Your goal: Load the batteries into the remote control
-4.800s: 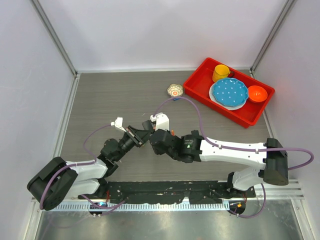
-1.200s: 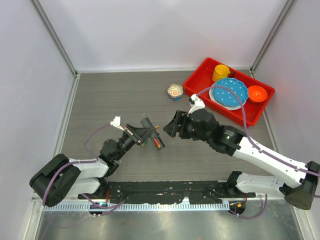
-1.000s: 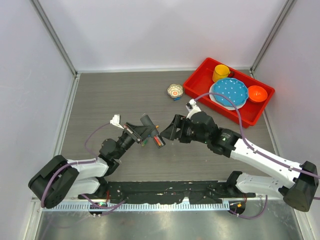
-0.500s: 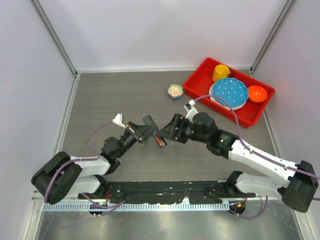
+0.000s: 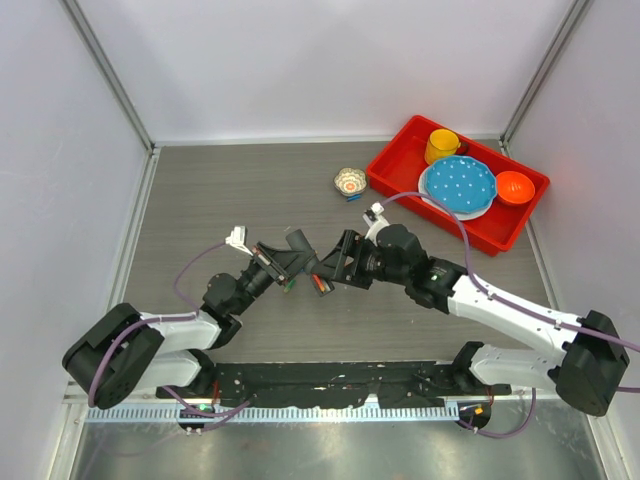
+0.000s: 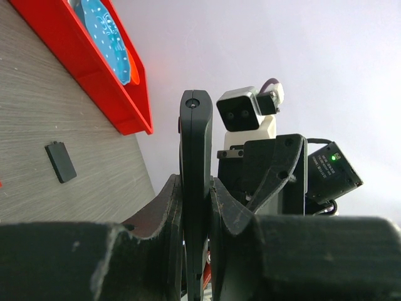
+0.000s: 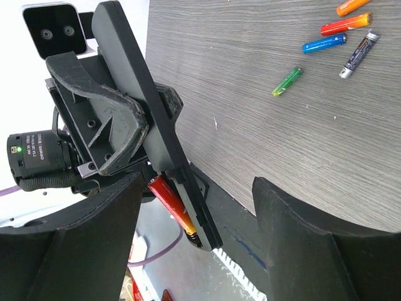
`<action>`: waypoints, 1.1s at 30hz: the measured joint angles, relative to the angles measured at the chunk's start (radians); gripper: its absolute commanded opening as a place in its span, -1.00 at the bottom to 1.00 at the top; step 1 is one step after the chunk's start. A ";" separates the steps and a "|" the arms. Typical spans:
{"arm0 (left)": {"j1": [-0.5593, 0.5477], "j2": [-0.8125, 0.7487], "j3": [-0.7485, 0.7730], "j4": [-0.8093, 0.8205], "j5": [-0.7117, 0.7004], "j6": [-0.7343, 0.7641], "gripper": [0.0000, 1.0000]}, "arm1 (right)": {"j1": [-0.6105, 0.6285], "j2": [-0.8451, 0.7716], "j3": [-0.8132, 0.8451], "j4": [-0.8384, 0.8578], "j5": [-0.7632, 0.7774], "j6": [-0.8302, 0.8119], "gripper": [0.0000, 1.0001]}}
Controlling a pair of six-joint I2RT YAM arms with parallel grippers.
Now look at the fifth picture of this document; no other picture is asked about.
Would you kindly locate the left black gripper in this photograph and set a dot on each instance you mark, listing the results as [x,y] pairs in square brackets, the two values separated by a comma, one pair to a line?
[278,260]

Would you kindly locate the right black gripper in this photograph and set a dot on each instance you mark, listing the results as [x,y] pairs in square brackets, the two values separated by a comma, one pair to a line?
[353,245]

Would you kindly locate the black remote control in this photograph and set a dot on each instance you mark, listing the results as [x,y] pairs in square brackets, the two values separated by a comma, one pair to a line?
[299,242]

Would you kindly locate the red battery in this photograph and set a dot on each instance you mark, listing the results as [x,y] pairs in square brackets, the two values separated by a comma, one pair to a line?
[321,284]

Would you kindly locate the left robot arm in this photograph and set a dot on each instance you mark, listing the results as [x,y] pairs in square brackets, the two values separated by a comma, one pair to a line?
[127,350]

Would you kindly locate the green battery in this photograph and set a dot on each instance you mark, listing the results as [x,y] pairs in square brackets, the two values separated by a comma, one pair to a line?
[290,285]

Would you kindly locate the small patterned bowl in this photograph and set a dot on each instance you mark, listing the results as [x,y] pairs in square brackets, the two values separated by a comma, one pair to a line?
[350,181]

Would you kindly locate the blue dotted plate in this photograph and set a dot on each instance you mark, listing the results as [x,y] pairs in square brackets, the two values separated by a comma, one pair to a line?
[461,183]

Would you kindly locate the yellow mug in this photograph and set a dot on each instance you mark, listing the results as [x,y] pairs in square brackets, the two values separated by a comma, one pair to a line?
[443,143]

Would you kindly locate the orange bowl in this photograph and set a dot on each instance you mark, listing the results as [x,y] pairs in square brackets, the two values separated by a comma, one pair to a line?
[514,188]

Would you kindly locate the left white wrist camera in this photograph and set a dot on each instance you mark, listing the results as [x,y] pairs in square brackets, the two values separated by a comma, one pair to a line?
[237,239]

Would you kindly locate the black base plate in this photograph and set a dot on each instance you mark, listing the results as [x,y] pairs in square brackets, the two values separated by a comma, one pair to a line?
[340,385]

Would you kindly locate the white cable duct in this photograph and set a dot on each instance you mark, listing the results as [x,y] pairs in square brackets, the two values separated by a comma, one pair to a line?
[369,412]

